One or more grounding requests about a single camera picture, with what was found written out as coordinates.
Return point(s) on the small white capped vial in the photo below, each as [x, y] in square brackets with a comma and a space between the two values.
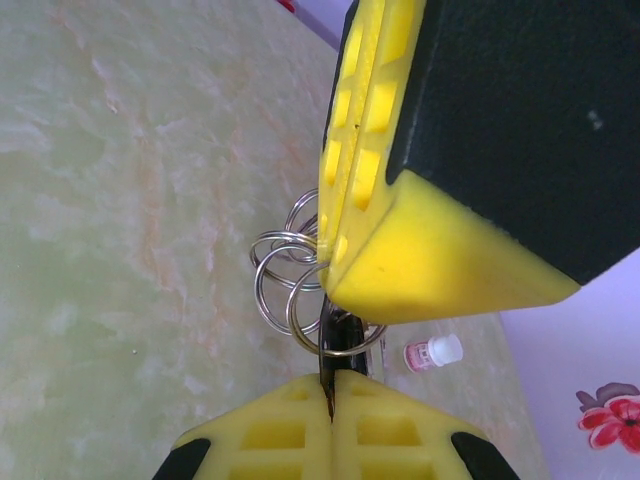
[430, 352]

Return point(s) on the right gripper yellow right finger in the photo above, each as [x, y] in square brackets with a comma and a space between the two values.
[390, 440]

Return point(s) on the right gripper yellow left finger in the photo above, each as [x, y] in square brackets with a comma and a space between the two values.
[280, 440]

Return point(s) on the metal keyring holder with rings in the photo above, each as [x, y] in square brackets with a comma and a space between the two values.
[300, 240]

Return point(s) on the key with black tag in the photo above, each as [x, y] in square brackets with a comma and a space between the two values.
[345, 332]

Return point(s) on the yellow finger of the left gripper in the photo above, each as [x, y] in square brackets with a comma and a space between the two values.
[475, 225]
[345, 135]

